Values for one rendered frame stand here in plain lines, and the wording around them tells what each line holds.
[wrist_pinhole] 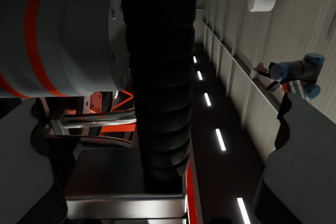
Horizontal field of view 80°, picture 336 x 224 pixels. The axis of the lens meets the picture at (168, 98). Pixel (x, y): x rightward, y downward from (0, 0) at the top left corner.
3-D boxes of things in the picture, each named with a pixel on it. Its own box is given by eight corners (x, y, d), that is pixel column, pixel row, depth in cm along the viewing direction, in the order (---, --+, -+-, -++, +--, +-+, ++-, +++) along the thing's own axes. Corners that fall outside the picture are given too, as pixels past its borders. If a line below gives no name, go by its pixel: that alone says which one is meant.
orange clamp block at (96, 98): (61, 110, 53) (76, 116, 62) (91, 110, 53) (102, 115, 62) (64, 85, 55) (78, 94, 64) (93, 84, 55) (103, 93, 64)
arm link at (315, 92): (325, 83, 87) (318, 100, 91) (304, 73, 96) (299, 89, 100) (310, 85, 85) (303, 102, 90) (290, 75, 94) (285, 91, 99)
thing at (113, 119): (47, 117, 35) (64, 160, 41) (157, 115, 35) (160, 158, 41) (83, 76, 51) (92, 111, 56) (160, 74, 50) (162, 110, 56)
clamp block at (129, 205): (53, 200, 14) (73, 240, 16) (188, 197, 14) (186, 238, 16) (80, 146, 18) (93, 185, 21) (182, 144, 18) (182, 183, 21)
